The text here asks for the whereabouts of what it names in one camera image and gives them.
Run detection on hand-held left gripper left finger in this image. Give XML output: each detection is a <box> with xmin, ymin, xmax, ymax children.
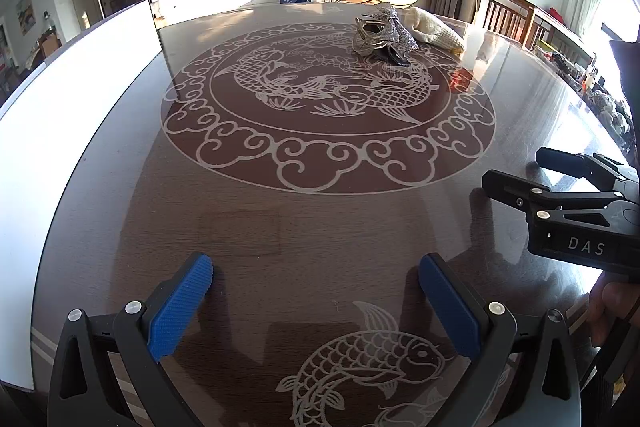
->
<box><xmin>48</xmin><ymin>252</ymin><xmax>215</xmax><ymax>427</ymax></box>

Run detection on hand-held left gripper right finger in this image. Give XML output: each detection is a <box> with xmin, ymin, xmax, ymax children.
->
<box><xmin>419</xmin><ymin>253</ymin><xmax>583</xmax><ymax>427</ymax></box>

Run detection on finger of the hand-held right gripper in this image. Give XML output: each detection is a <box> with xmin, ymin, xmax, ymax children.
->
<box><xmin>535</xmin><ymin>147</ymin><xmax>640</xmax><ymax>182</ymax></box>
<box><xmin>481</xmin><ymin>169</ymin><xmax>626</xmax><ymax>220</ymax></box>

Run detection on person's right hand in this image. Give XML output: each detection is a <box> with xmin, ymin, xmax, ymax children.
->
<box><xmin>586</xmin><ymin>271</ymin><xmax>640</xmax><ymax>343</ymax></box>

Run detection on pile of small ornaments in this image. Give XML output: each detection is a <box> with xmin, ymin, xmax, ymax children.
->
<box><xmin>590</xmin><ymin>87</ymin><xmax>633</xmax><ymax>148</ymax></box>

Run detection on wooden dining chair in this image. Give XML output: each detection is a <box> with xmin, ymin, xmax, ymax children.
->
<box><xmin>530</xmin><ymin>9</ymin><xmax>596</xmax><ymax>72</ymax></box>
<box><xmin>472</xmin><ymin>0</ymin><xmax>536</xmax><ymax>48</ymax></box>

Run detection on black hair clip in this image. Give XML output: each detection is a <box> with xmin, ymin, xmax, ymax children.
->
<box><xmin>377</xmin><ymin>47</ymin><xmax>413</xmax><ymax>68</ymax></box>

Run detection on cream knit glove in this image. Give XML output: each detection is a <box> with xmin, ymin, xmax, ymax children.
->
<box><xmin>407</xmin><ymin>6</ymin><xmax>466</xmax><ymax>54</ymax></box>

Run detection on glitter bow hair clip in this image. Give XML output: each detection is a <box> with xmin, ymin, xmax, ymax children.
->
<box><xmin>372</xmin><ymin>3</ymin><xmax>421</xmax><ymax>58</ymax></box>

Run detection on metallic claw hair clip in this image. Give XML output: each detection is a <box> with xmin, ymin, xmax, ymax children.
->
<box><xmin>352</xmin><ymin>17</ymin><xmax>393</xmax><ymax>55</ymax></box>

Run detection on framed wall painting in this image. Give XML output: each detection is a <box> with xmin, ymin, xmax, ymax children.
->
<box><xmin>15</xmin><ymin>0</ymin><xmax>35</xmax><ymax>36</ymax></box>

